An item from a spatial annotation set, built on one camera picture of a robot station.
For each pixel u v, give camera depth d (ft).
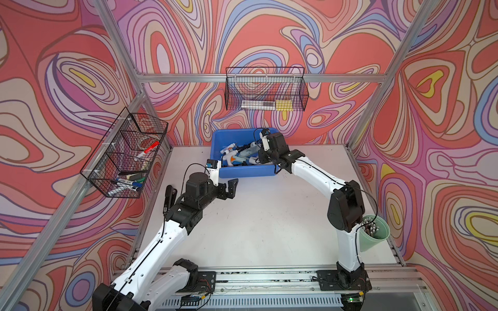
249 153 3.57
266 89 2.78
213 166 2.08
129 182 2.25
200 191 1.80
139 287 1.30
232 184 2.17
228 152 3.56
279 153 2.27
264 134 2.65
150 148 2.52
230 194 2.22
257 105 2.70
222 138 3.77
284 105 2.98
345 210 1.67
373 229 2.26
